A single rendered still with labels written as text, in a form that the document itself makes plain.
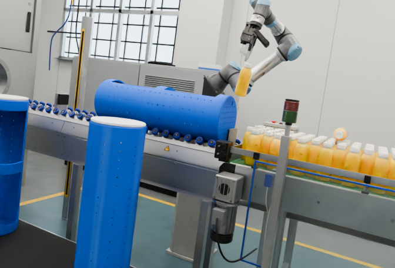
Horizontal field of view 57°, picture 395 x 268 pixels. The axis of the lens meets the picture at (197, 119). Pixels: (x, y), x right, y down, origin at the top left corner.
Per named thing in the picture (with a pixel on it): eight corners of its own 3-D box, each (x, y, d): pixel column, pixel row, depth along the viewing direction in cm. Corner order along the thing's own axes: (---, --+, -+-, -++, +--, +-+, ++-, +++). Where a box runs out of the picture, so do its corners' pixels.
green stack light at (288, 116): (283, 120, 162) (284, 110, 161) (297, 123, 159) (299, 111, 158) (279, 121, 156) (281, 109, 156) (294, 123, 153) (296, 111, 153)
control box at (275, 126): (265, 136, 234) (268, 120, 233) (297, 142, 225) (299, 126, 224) (261, 137, 225) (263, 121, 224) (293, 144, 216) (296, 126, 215)
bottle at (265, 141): (254, 164, 189) (259, 133, 187) (261, 164, 194) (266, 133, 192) (265, 167, 184) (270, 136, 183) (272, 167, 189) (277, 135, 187)
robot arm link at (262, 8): (274, 4, 204) (268, -4, 197) (267, 22, 203) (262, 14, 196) (261, 4, 209) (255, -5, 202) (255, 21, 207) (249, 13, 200)
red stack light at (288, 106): (284, 109, 161) (286, 100, 161) (299, 111, 158) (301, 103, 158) (281, 109, 156) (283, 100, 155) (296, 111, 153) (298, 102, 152)
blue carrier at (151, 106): (119, 119, 261) (123, 79, 257) (233, 141, 223) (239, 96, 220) (91, 121, 235) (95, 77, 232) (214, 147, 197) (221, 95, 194)
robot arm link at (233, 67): (226, 73, 273) (240, 62, 267) (233, 86, 266) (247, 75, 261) (217, 67, 263) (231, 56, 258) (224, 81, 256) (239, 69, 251)
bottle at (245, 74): (247, 96, 203) (255, 67, 198) (241, 97, 198) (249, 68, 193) (238, 92, 207) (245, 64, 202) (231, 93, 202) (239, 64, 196)
